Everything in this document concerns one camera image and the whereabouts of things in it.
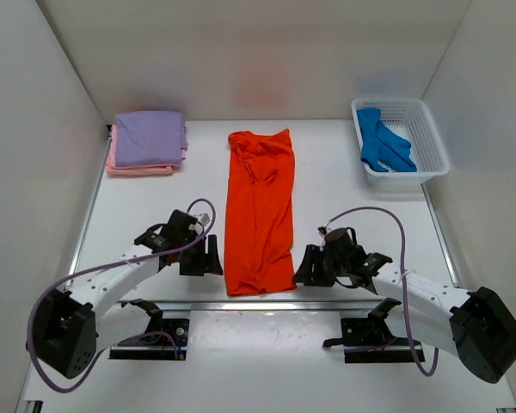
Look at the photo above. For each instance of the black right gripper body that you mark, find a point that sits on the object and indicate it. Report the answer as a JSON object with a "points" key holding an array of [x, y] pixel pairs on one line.
{"points": [[321, 263]]}

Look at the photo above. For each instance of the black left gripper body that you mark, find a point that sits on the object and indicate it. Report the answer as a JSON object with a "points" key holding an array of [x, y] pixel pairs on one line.
{"points": [[196, 256]]}

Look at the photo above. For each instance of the orange t shirt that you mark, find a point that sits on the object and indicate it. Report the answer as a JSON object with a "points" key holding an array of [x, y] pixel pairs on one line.
{"points": [[258, 225]]}

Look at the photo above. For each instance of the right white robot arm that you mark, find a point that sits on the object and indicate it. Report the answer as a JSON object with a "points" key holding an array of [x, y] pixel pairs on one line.
{"points": [[475, 326]]}

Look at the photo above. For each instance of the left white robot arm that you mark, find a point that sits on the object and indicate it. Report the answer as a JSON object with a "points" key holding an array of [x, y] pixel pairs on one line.
{"points": [[68, 328]]}

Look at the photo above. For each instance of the folded pink t shirt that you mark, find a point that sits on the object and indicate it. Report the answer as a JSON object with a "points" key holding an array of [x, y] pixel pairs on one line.
{"points": [[148, 170]]}

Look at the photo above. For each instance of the folded purple t shirt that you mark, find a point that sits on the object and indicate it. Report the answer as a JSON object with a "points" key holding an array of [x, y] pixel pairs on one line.
{"points": [[149, 139]]}

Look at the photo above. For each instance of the blue t shirt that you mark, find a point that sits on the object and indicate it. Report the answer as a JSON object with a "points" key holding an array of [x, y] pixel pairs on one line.
{"points": [[382, 150]]}

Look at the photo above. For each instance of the white plastic mesh basket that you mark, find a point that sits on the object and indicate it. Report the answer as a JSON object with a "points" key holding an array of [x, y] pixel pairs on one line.
{"points": [[410, 119]]}

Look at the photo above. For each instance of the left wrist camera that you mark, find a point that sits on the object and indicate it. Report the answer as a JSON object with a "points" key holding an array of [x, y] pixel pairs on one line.
{"points": [[199, 220]]}

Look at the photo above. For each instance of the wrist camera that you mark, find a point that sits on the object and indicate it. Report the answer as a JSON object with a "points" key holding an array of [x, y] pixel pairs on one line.
{"points": [[199, 220], [324, 232]]}

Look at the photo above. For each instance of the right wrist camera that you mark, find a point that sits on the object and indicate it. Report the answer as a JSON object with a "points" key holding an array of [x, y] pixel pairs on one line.
{"points": [[324, 232]]}

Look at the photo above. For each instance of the aluminium table edge rail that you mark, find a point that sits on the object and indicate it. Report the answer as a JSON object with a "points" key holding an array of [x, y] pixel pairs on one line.
{"points": [[265, 305]]}

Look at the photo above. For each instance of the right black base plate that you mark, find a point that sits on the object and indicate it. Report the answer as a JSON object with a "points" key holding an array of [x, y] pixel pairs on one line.
{"points": [[366, 338]]}

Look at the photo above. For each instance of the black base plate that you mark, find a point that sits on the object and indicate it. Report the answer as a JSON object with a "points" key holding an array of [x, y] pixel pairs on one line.
{"points": [[159, 340], [366, 338]]}

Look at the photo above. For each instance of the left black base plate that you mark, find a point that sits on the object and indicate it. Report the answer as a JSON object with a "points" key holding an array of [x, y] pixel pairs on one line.
{"points": [[159, 340]]}

